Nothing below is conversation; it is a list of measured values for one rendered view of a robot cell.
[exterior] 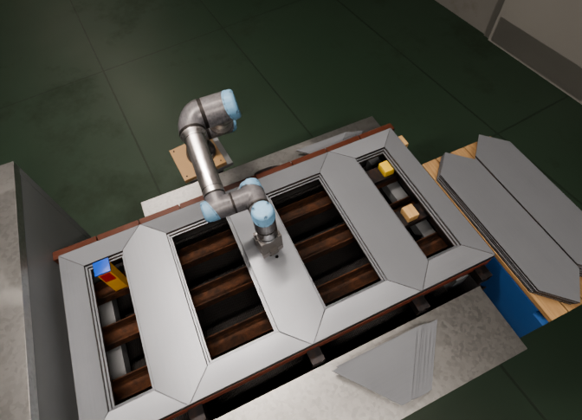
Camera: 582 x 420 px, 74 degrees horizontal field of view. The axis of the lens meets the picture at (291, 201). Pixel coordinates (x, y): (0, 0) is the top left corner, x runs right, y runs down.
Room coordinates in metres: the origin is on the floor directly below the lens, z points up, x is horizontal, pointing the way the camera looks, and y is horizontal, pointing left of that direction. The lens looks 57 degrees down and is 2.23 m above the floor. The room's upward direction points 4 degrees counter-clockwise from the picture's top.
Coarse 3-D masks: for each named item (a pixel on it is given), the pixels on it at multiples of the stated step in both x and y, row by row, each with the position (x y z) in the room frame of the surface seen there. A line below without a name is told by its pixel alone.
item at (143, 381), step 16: (432, 240) 0.74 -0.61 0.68; (352, 272) 0.61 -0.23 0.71; (368, 272) 0.62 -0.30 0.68; (320, 288) 0.56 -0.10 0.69; (336, 288) 0.55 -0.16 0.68; (352, 288) 0.55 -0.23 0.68; (256, 320) 0.45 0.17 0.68; (208, 336) 0.39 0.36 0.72; (224, 336) 0.40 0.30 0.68; (240, 336) 0.39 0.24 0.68; (256, 336) 0.38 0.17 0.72; (224, 352) 0.33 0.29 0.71; (144, 368) 0.30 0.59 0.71; (128, 384) 0.25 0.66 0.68; (144, 384) 0.24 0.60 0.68
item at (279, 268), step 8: (288, 256) 0.62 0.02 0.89; (296, 256) 0.62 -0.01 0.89; (264, 264) 0.60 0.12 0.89; (272, 264) 0.60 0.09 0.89; (280, 264) 0.59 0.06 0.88; (288, 264) 0.59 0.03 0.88; (296, 264) 0.59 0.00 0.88; (256, 272) 0.57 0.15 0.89; (264, 272) 0.57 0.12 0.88; (272, 272) 0.57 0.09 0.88; (280, 272) 0.56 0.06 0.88; (288, 272) 0.56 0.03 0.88; (296, 272) 0.56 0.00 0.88; (264, 280) 0.54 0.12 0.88; (272, 280) 0.54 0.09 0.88
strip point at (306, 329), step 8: (320, 312) 0.41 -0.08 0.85; (304, 320) 0.38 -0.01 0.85; (312, 320) 0.38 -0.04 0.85; (320, 320) 0.38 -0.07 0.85; (288, 328) 0.36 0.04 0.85; (296, 328) 0.36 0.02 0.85; (304, 328) 0.36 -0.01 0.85; (312, 328) 0.36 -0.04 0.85; (296, 336) 0.33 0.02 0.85; (304, 336) 0.33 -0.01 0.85; (312, 336) 0.33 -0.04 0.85
